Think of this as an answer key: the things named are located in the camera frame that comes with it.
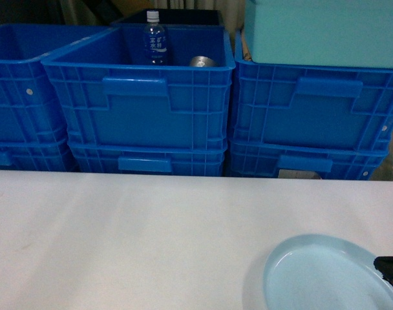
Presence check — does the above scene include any light blue round plate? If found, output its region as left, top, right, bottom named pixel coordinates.
left=262, top=234, right=393, bottom=309

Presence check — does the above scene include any dark blue crate behind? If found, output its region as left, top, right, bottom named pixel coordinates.
left=111, top=9, right=224, bottom=26

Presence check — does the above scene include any blue crate under teal bin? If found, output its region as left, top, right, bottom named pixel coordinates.
left=229, top=33, right=393, bottom=152

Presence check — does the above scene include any silver metal can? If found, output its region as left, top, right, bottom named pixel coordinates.
left=189, top=56, right=218, bottom=68

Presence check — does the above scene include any teal plastic bin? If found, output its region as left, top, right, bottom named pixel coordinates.
left=244, top=1, right=393, bottom=69

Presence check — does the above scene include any blue bottom crate middle stack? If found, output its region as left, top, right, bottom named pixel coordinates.
left=68, top=141, right=227, bottom=176

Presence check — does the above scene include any blue bottom crate right stack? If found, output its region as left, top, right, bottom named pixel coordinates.
left=225, top=140, right=388, bottom=180

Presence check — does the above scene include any blue crate stack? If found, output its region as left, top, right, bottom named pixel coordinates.
left=68, top=141, right=227, bottom=176
left=225, top=140, right=388, bottom=180

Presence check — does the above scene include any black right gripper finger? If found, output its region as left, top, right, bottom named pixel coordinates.
left=374, top=256, right=393, bottom=287

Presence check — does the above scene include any blue bottom crate far left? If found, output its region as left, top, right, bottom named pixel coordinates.
left=0, top=139, right=79, bottom=172

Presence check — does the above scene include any clear water bottle blue label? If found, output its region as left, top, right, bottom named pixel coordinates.
left=143, top=10, right=167, bottom=65

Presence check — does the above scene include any blue crate holding bottle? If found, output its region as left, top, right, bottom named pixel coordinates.
left=42, top=26, right=235, bottom=150

